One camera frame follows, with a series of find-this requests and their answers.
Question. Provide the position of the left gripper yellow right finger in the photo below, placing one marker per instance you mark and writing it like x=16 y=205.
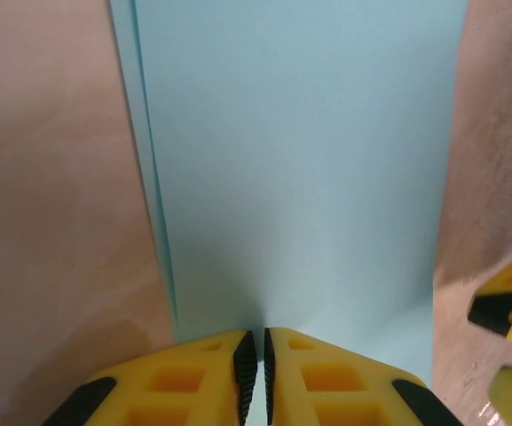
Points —
x=331 y=381

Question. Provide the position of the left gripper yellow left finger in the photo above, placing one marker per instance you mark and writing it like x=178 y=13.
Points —
x=180 y=381

